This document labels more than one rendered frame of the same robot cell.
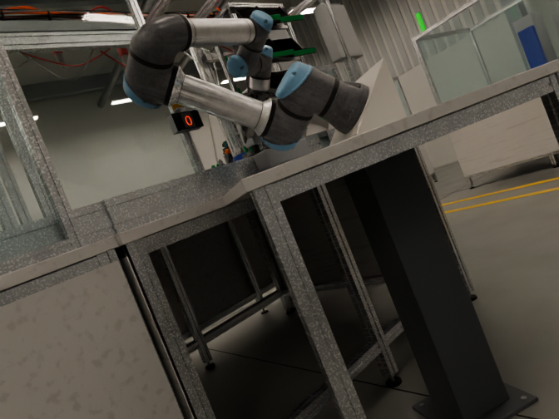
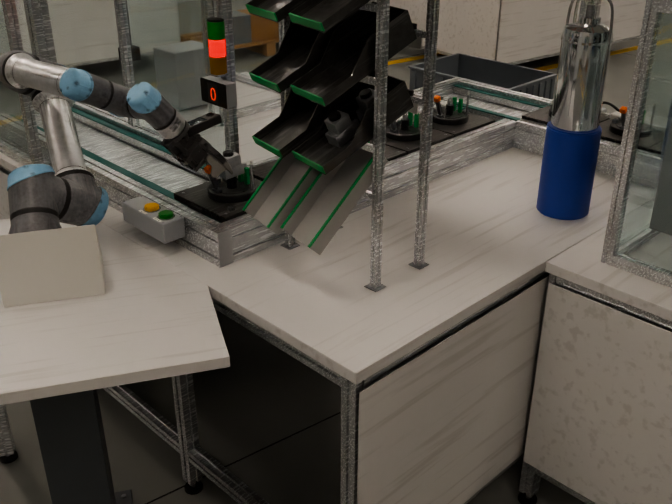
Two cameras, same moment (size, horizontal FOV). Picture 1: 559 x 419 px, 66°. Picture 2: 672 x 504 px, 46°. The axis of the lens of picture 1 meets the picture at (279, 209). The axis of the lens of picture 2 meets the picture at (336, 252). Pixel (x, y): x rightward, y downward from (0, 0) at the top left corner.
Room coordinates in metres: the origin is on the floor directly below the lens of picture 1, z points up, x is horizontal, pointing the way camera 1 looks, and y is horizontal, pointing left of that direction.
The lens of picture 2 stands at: (1.94, -2.12, 1.86)
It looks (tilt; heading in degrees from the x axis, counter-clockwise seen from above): 27 degrees down; 87
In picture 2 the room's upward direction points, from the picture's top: straight up
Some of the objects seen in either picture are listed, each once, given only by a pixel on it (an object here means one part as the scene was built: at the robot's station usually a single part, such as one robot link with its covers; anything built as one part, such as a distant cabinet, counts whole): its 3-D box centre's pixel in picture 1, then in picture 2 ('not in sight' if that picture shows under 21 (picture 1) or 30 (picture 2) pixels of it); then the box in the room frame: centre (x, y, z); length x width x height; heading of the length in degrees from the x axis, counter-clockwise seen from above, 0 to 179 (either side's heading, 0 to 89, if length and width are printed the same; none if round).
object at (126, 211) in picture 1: (234, 177); (136, 198); (1.45, 0.10, 0.91); 0.89 x 0.06 x 0.11; 132
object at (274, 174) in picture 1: (361, 147); (65, 286); (1.33, -0.30, 0.84); 0.90 x 0.70 x 0.03; 104
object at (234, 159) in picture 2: (249, 137); (232, 162); (1.75, 0.00, 1.06); 0.08 x 0.04 x 0.07; 38
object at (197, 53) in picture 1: (219, 105); not in sight; (3.09, 0.12, 1.56); 0.09 x 0.04 x 1.39; 132
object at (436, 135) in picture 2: not in sight; (405, 122); (2.30, 0.49, 1.01); 0.24 x 0.24 x 0.13; 42
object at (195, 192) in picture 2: not in sight; (232, 196); (1.75, 0.00, 0.96); 0.24 x 0.24 x 0.02; 42
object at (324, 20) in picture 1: (355, 77); not in sight; (3.31, -0.91, 1.42); 0.30 x 0.09 x 1.13; 132
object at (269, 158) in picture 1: (282, 154); (153, 218); (1.53, -0.08, 0.93); 0.21 x 0.07 x 0.06; 132
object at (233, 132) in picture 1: (232, 125); (583, 60); (2.74, 0.08, 1.32); 0.14 x 0.14 x 0.38
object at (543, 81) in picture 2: not in sight; (479, 92); (2.87, 1.82, 0.73); 0.62 x 0.42 x 0.23; 132
